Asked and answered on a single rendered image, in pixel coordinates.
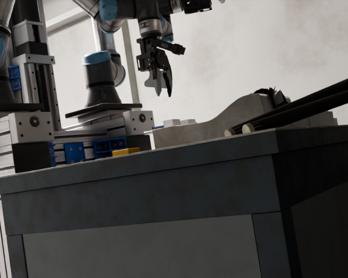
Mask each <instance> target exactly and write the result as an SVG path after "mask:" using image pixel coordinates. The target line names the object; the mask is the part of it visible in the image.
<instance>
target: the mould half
mask: <svg viewBox="0 0 348 278"><path fill-rule="evenodd" d="M271 110H274V107H273V104H272V100H271V97H270V95H269V94H260V93H258V94H248V95H244V96H242V97H240V98H238V99H237V100H235V101H234V102H232V103H231V104H230V105H229V106H228V107H227V108H225V109H224V110H223V111H222V112H221V113H220V114H219V115H217V116H216V117H214V118H213V119H211V120H209V121H206V122H199V123H195V124H186V125H174V126H169V127H163V128H160V129H154V130H152V133H153V138H154V145H155V149H158V148H164V147H171V146H175V145H182V144H186V143H192V142H198V141H205V140H211V139H215V138H220V137H225V135H224V132H225V130H227V129H229V128H231V127H233V126H236V125H238V124H240V123H243V122H245V121H248V120H250V119H253V118H255V117H257V116H260V115H262V114H264V113H267V112H269V111H271ZM328 125H335V123H334V117H333V112H332V111H325V112H323V113H320V114H316V115H314V116H311V117H308V118H306V119H303V120H299V121H297V122H294V123H291V124H289V125H286V126H282V127H305V126H328Z"/></svg>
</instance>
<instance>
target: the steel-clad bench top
mask: <svg viewBox="0 0 348 278"><path fill-rule="evenodd" d="M344 126H348V125H328V126H305V127H281V128H273V129H267V130H261V131H255V132H249V133H242V134H239V135H232V136H227V137H220V138H215V139H211V140H205V141H198V142H192V143H186V144H182V145H175V146H171V147H164V148H158V149H152V150H148V151H142V152H135V153H130V154H124V155H120V156H114V157H108V158H102V159H96V160H92V161H86V162H80V163H74V164H68V165H62V166H58V167H52V168H46V169H39V170H33V171H30V172H24V173H18V174H12V175H5V176H2V177H0V178H6V177H13V176H17V175H23V174H29V173H35V172H42V171H45V170H52V169H57V168H64V167H70V166H74V165H80V164H86V163H92V162H99V161H104V160H109V159H115V158H121V157H127V156H133V155H137V154H143V153H150V152H156V151H162V150H166V149H172V148H178V147H184V146H190V145H197V144H200V143H207V142H213V141H219V140H225V139H229V138H236V137H241V136H248V135H254V134H258V133H264V132H270V131H279V130H297V129H316V128H326V127H344Z"/></svg>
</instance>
